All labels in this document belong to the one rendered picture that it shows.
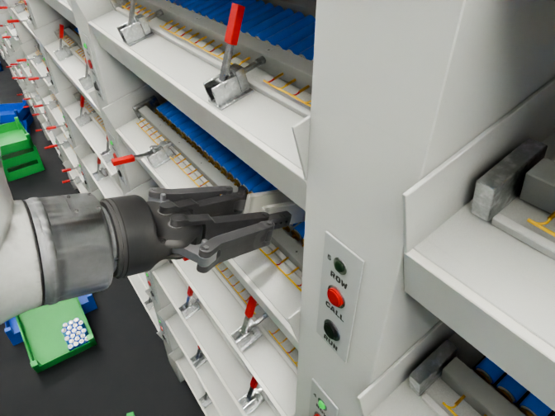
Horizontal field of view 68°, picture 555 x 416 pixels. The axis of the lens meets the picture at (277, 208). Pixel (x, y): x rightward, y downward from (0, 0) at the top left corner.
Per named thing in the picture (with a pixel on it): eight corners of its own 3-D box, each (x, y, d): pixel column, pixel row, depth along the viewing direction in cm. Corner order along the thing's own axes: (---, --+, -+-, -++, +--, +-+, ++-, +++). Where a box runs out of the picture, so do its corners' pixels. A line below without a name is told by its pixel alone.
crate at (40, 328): (97, 344, 151) (94, 338, 145) (37, 373, 142) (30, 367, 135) (68, 276, 162) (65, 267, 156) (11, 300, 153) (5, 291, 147)
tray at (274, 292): (305, 360, 47) (288, 319, 40) (125, 147, 86) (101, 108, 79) (429, 256, 52) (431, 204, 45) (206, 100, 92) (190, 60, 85)
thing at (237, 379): (296, 496, 71) (277, 479, 61) (158, 281, 110) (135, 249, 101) (381, 414, 76) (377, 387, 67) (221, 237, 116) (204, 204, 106)
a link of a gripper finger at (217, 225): (168, 213, 40) (172, 221, 39) (268, 205, 46) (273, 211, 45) (164, 246, 42) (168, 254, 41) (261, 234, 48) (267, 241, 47)
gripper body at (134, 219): (120, 229, 33) (220, 212, 39) (88, 182, 39) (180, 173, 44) (118, 300, 37) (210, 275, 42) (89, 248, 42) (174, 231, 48)
